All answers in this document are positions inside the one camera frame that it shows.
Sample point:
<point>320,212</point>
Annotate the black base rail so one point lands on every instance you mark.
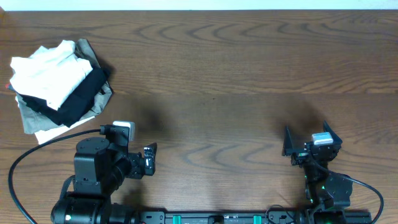
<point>277,216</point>

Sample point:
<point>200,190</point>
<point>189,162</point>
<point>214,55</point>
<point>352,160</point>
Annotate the white folded garment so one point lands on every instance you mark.
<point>56,132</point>

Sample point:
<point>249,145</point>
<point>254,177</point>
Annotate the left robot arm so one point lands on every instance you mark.
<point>101,165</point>

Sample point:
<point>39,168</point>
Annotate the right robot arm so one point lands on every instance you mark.
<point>327,192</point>

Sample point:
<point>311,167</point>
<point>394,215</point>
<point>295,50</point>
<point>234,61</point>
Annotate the black folded garment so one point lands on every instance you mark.
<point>76,104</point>

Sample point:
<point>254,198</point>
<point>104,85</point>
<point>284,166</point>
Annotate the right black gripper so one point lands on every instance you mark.
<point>288,144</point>

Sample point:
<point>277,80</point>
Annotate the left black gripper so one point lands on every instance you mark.
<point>142,165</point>

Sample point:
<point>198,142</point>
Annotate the white graphic t-shirt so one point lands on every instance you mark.
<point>50,74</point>

